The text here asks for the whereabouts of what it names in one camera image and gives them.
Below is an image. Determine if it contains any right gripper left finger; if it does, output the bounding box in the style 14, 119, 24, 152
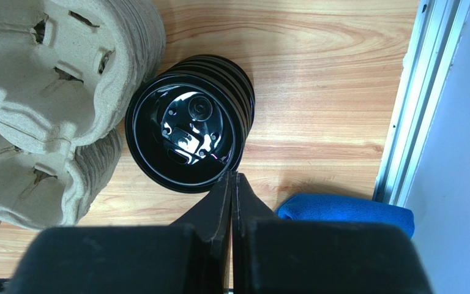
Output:
171, 171, 233, 293

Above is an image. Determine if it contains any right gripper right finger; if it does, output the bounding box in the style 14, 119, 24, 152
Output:
232, 172, 278, 293

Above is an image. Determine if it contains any blue cloth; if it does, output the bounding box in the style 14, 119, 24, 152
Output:
275, 194, 415, 238

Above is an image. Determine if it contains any stack of black lids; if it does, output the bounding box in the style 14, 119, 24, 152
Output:
124, 55, 256, 194

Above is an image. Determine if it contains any stack of pulp cup carriers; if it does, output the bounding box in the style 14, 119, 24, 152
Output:
0, 1, 166, 230

